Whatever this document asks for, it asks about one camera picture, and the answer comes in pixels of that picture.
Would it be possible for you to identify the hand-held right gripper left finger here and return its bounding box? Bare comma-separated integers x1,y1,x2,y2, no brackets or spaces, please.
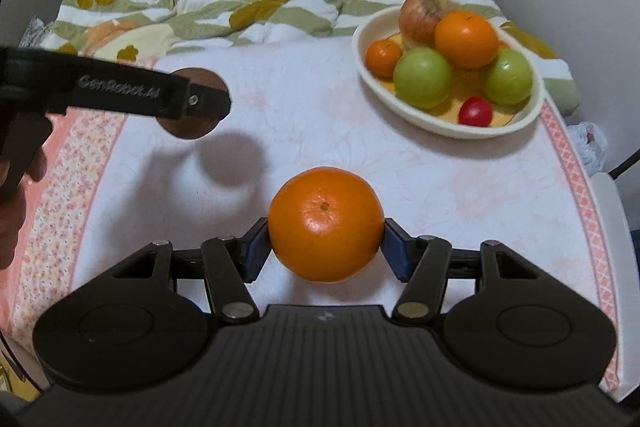
85,217,273,324

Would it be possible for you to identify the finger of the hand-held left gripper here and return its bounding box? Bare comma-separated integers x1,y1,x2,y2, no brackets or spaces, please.
186,78,232,121

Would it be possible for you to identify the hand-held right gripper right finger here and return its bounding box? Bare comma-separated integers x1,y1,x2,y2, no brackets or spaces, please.
383,217,567,324

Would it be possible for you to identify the brown kiwi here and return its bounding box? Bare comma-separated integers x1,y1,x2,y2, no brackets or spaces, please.
156,68,225,141

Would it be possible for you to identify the large orange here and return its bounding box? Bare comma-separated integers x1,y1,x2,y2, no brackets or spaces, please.
268,166,386,284

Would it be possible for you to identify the cream plate with yellow print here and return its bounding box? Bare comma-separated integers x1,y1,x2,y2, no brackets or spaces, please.
351,7,546,140

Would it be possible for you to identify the green round fruit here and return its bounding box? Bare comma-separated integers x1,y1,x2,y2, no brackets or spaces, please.
480,48,533,107
393,46,455,110

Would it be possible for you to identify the small orange mandarin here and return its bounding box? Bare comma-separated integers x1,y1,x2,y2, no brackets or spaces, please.
365,38,404,80

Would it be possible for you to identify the medium orange mandarin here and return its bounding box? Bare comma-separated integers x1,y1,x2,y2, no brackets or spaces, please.
433,10,500,70

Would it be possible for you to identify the person's left hand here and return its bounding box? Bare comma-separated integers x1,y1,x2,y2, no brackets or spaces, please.
0,151,49,271

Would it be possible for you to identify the grey patterned cloth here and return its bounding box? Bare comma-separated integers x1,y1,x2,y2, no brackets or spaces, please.
20,16,54,50

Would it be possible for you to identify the white cloth with pink border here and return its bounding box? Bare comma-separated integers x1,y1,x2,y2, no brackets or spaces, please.
0,39,624,395

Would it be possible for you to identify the striped floral blanket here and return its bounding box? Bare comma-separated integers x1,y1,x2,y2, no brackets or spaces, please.
40,0,581,118

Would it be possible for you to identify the red cherry tomato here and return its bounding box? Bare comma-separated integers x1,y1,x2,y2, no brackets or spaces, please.
458,95,494,128

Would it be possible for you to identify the clear plastic bag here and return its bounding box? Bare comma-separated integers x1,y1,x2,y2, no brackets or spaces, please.
570,121,609,176

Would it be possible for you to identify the red yellow apple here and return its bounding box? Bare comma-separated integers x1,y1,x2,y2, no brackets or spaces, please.
398,0,447,50

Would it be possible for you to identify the black cable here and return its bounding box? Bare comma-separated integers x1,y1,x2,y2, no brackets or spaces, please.
607,146,640,180

